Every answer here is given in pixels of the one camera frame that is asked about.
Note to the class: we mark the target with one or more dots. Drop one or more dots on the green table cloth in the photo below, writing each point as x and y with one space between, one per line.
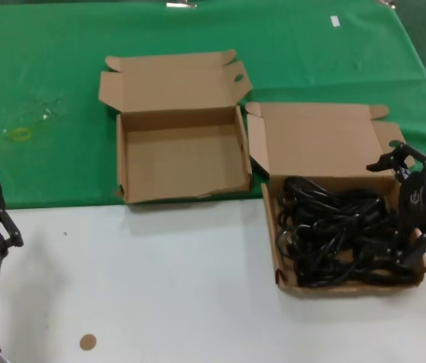
46 56

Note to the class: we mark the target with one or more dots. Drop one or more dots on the cardboard box with oval hole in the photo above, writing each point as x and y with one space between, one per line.
182 159

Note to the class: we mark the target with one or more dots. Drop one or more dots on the round brown cardboard disc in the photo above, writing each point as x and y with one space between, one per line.
87 342

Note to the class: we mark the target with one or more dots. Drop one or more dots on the white tape strip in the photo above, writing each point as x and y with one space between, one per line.
335 21

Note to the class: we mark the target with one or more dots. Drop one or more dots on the metal cloth clamp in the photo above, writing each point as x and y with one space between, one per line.
386 3
180 4

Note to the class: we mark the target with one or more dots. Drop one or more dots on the cardboard box with round hole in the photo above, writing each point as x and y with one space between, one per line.
318 140

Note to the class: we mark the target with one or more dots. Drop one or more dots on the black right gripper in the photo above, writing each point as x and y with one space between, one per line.
418 200

